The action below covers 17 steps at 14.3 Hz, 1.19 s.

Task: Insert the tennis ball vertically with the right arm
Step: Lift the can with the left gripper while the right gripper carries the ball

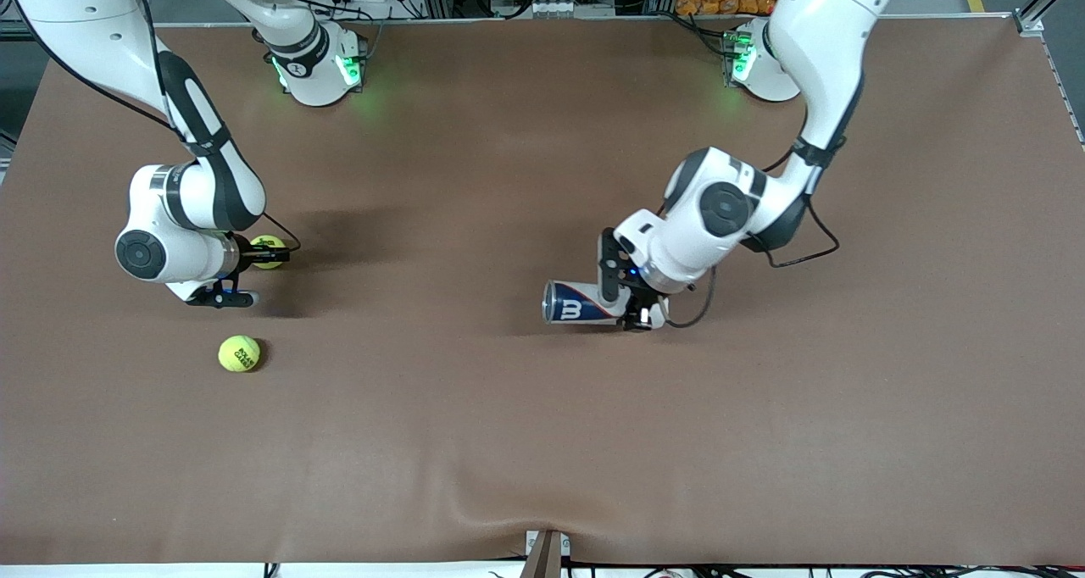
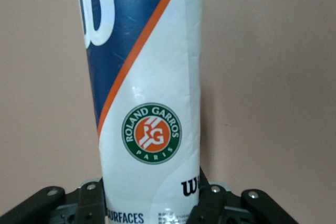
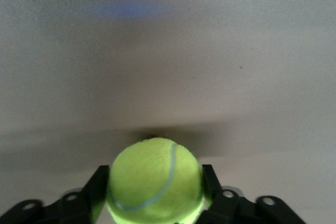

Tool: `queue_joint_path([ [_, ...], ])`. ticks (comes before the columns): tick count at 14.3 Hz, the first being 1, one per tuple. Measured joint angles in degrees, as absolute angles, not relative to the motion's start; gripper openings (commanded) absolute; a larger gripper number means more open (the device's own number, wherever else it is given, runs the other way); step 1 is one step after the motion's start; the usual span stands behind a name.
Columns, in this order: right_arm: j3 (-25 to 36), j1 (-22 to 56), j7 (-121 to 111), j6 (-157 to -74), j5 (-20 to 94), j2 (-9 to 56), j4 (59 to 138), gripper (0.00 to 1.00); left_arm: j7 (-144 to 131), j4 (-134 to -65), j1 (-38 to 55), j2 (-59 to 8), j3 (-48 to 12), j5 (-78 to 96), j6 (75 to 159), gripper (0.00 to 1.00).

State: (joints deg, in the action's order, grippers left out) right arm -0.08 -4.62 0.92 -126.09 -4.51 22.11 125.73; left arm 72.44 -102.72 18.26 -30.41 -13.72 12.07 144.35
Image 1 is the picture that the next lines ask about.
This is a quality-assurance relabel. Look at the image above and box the white blue tennis ball can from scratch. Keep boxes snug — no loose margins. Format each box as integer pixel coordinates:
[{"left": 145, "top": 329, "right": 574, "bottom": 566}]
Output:
[{"left": 542, "top": 279, "right": 670, "bottom": 327}]

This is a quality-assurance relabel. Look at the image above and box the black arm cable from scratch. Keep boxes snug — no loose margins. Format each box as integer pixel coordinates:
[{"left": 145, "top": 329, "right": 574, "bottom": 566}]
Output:
[
  {"left": 0, "top": 0, "right": 303, "bottom": 257},
  {"left": 665, "top": 137, "right": 842, "bottom": 331}
]

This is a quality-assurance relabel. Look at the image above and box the aluminium corner profile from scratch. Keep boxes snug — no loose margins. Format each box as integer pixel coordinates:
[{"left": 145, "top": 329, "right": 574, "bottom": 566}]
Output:
[{"left": 1013, "top": 0, "right": 1085, "bottom": 38}]

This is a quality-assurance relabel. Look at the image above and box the yellow tennis ball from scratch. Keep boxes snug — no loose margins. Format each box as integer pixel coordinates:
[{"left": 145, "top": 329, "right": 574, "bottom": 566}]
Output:
[
  {"left": 249, "top": 234, "right": 287, "bottom": 271},
  {"left": 218, "top": 334, "right": 262, "bottom": 374}
]

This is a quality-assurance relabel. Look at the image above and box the camera stand post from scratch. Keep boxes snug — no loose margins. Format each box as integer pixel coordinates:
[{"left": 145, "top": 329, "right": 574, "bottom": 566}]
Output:
[{"left": 520, "top": 530, "right": 571, "bottom": 578}]

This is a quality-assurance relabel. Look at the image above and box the brown table mat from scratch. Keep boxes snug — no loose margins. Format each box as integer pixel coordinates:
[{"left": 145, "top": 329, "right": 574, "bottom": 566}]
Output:
[{"left": 0, "top": 14, "right": 1085, "bottom": 567}]

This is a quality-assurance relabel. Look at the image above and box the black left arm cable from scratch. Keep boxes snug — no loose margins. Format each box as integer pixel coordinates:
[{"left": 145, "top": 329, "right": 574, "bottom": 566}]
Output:
[{"left": 665, "top": 137, "right": 842, "bottom": 331}]

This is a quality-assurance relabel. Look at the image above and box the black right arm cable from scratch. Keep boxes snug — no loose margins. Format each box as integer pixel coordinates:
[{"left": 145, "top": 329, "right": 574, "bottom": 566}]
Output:
[{"left": 0, "top": 0, "right": 303, "bottom": 257}]

